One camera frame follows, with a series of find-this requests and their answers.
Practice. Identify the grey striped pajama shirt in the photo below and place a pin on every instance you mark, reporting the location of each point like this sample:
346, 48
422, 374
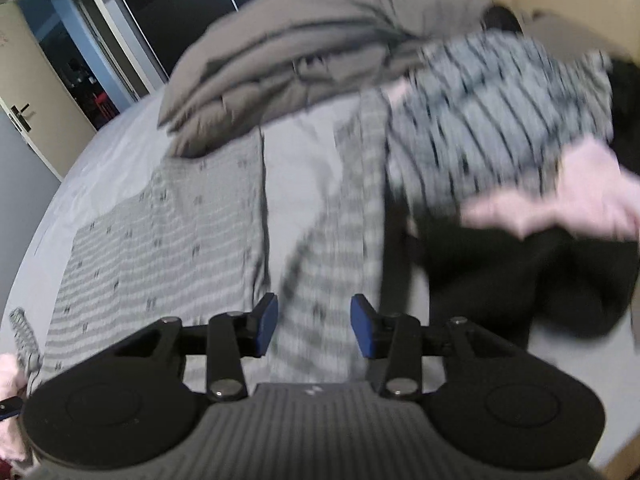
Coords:
175, 260

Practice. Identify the grey folded duvet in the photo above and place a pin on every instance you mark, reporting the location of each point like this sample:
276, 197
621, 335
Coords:
310, 45

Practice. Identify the pink garment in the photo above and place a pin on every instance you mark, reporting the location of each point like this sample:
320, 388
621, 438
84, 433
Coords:
575, 195

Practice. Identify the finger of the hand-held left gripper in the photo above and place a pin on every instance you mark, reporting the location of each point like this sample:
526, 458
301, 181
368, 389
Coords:
10, 406

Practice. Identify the grey pillow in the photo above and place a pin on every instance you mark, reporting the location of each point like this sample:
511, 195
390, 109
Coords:
560, 32

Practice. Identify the bed with grey sheet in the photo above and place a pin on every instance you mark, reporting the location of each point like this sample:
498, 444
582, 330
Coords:
300, 160

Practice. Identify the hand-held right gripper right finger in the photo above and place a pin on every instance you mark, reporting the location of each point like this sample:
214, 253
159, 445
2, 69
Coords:
361, 325

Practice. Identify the black sliding wardrobe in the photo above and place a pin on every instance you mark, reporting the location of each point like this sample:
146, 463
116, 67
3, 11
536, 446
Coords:
200, 10

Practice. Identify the black garment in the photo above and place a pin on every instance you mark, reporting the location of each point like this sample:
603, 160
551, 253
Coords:
500, 285

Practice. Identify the person's left forearm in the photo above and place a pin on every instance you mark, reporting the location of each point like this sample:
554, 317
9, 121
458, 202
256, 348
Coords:
7, 375

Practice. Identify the white door frame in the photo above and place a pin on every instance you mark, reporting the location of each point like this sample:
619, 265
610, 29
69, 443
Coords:
110, 35

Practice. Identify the small black item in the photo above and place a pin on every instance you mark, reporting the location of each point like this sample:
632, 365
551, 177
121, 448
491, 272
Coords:
501, 18

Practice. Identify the red stool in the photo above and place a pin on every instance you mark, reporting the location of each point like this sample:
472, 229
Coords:
105, 106

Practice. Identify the cream door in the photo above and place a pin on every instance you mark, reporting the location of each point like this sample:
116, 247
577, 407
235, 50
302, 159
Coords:
40, 85

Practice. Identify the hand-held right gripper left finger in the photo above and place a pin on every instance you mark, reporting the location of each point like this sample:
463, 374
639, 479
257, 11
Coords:
266, 325

